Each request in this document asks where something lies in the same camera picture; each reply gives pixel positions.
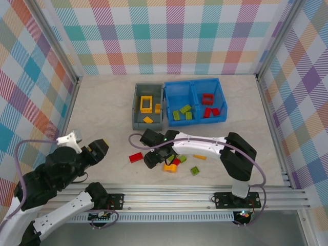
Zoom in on slotted gray cable duct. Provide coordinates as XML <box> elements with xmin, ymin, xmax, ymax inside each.
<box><xmin>40</xmin><ymin>214</ymin><xmax>236</xmax><ymax>223</ymax></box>

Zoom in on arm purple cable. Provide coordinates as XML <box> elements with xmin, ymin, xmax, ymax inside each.
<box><xmin>4</xmin><ymin>139</ymin><xmax>120</xmax><ymax>230</ymax></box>
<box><xmin>128</xmin><ymin>132</ymin><xmax>267</xmax><ymax>228</ymax></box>

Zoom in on gray plastic bin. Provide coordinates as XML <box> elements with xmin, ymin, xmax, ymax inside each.
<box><xmin>132</xmin><ymin>82</ymin><xmax>165</xmax><ymax>131</ymax></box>

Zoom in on red lego frame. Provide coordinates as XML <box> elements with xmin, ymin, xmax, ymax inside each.
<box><xmin>201</xmin><ymin>93</ymin><xmax>215</xmax><ymax>106</ymax></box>

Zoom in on yellow lego frame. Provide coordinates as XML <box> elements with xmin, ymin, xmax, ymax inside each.
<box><xmin>139</xmin><ymin>95</ymin><xmax>154</xmax><ymax>114</ymax></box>

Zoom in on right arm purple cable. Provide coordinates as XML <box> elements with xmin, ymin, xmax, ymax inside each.
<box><xmin>128</xmin><ymin>132</ymin><xmax>267</xmax><ymax>228</ymax></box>

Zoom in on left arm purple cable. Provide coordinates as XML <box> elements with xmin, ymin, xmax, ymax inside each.
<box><xmin>4</xmin><ymin>139</ymin><xmax>120</xmax><ymax>230</ymax></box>

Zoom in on aluminium frame post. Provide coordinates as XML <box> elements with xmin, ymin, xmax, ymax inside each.
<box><xmin>254</xmin><ymin>0</ymin><xmax>308</xmax><ymax>80</ymax></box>
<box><xmin>30</xmin><ymin>0</ymin><xmax>84</xmax><ymax>85</ymax></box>

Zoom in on wide aluminium base rail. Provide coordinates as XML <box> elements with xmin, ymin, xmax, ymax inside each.
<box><xmin>28</xmin><ymin>182</ymin><xmax>312</xmax><ymax>213</ymax></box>

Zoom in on blue plastic bin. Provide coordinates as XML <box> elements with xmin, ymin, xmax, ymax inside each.
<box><xmin>192</xmin><ymin>77</ymin><xmax>229</xmax><ymax>124</ymax></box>
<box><xmin>163</xmin><ymin>79</ymin><xmax>197</xmax><ymax>128</ymax></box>

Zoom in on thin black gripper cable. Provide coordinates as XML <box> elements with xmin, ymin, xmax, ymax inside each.
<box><xmin>165</xmin><ymin>153</ymin><xmax>178</xmax><ymax>167</ymax></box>

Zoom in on orange arch lego brick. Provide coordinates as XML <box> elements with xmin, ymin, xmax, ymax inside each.
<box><xmin>162</xmin><ymin>163</ymin><xmax>178</xmax><ymax>174</ymax></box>

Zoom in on small controller board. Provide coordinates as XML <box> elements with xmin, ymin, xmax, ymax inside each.
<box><xmin>232</xmin><ymin>209</ymin><xmax>251</xmax><ymax>220</ymax></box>
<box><xmin>88</xmin><ymin>210</ymin><xmax>115</xmax><ymax>222</ymax></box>

